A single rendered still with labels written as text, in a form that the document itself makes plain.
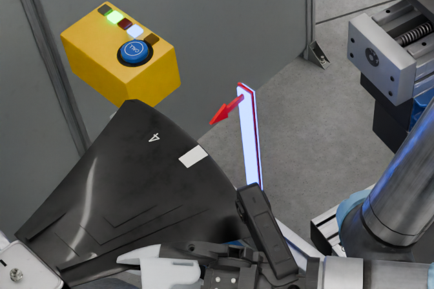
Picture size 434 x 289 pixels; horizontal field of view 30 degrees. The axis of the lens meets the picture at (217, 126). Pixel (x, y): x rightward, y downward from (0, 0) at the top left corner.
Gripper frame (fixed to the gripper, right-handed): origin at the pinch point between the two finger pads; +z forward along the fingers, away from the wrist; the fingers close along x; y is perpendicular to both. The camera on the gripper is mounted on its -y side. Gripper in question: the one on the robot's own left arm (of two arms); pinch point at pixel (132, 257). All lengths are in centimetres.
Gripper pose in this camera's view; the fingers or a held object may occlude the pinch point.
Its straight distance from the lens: 88.6
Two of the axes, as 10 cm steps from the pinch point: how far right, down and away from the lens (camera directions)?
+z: -9.9, -0.5, 1.6
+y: -1.3, 8.4, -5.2
